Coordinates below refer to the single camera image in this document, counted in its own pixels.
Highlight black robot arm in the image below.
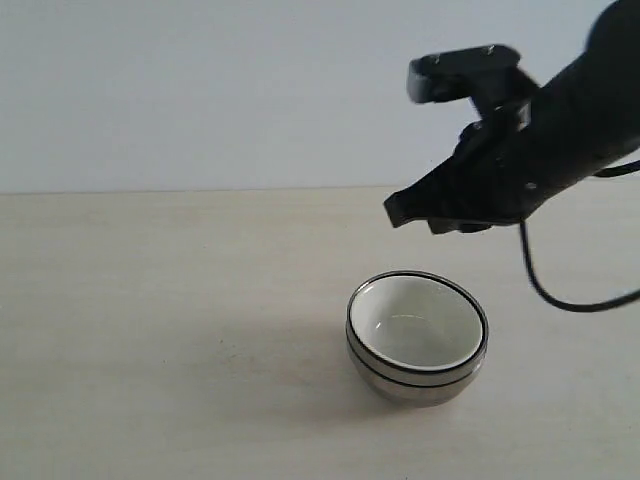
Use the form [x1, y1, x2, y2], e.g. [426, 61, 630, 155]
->
[384, 1, 639, 234]

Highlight ribbed steel bowl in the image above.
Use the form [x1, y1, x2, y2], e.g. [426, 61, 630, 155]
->
[347, 339, 488, 408]

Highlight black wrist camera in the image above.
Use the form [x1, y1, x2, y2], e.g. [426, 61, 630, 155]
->
[406, 44, 539, 117]

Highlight white ceramic bowl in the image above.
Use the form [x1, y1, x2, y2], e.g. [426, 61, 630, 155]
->
[348, 275, 485, 370]

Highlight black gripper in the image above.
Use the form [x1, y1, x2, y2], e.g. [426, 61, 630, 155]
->
[383, 107, 555, 235]

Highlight plain steel bowl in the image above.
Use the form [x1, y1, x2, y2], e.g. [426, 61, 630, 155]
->
[344, 270, 490, 389]

